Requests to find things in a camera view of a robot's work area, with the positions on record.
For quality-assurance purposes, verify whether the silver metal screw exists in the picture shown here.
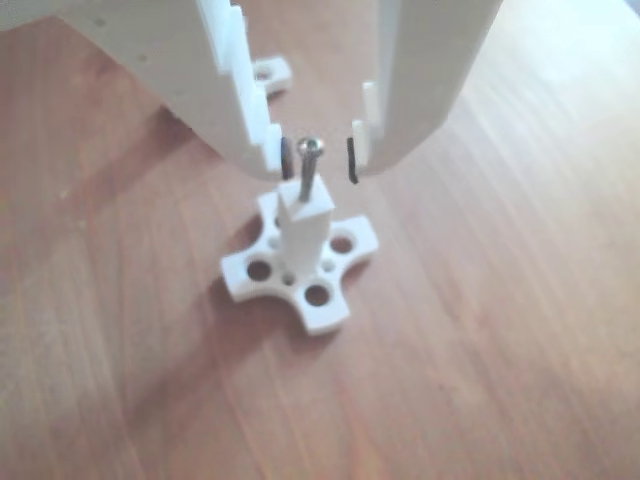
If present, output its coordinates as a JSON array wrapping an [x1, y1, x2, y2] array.
[[295, 137, 327, 204]]

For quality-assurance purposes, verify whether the white cross-base post stand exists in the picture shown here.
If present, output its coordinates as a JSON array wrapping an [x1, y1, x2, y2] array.
[[219, 177, 382, 335], [252, 56, 294, 101]]

